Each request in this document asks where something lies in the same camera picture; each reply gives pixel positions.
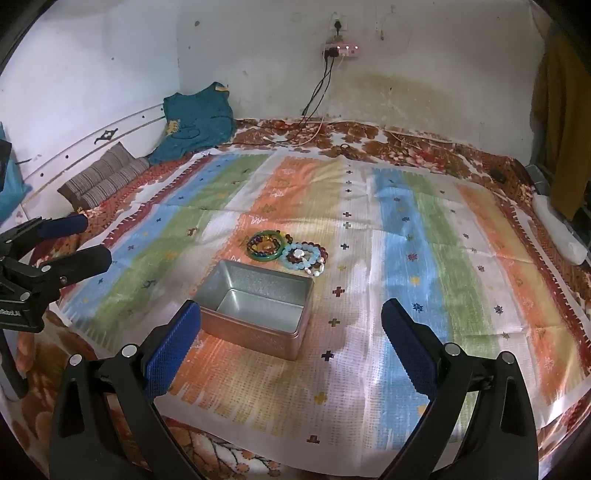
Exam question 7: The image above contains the multicolour glass bead bracelet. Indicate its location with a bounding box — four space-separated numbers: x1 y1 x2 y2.
244 230 295 254

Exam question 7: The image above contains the yellow black bead bracelet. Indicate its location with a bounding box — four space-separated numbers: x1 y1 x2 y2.
248 233 281 257

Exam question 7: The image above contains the green jade bangle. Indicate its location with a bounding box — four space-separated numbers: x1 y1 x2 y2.
246 230 284 262

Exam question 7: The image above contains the white pink charm bracelet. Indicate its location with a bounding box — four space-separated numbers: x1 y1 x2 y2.
289 248 329 279

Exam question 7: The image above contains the dark red bead bracelet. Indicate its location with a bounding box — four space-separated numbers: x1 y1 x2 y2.
294 243 330 276

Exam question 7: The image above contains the light blue bead bracelet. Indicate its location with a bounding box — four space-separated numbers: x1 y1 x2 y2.
279 241 325 273

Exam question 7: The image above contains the striped brown pillow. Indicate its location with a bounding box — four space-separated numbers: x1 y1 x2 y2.
58 143 149 211

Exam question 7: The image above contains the silver metal tin box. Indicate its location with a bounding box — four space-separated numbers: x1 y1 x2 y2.
194 260 315 361

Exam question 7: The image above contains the white long object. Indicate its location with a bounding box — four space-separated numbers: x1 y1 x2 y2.
532 193 587 266

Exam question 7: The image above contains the teal folded garment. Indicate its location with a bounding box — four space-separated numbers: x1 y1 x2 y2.
147 82 236 165

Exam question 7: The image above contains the striped colourful cloth mat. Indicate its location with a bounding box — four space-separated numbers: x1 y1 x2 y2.
61 152 590 477

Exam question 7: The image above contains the mustard hanging garment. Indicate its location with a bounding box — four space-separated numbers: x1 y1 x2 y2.
532 26 590 220

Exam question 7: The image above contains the white charging cable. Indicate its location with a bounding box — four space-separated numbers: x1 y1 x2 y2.
257 57 343 149

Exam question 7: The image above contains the black charging cable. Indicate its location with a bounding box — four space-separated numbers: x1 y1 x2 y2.
300 47 340 128

